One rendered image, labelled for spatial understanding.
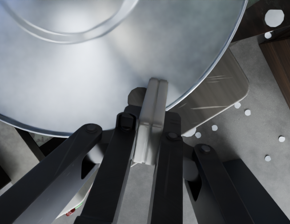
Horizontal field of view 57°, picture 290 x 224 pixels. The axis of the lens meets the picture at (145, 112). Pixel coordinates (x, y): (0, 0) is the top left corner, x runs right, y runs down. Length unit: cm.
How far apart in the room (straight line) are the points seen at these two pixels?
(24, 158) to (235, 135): 81
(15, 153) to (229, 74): 33
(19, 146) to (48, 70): 21
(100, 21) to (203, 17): 8
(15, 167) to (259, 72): 86
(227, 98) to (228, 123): 83
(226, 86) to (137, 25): 9
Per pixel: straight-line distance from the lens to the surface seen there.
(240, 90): 24
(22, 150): 44
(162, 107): 17
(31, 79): 25
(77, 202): 46
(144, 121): 15
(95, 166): 16
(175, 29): 23
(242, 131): 108
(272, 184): 119
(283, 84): 104
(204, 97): 23
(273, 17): 39
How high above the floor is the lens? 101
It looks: 79 degrees down
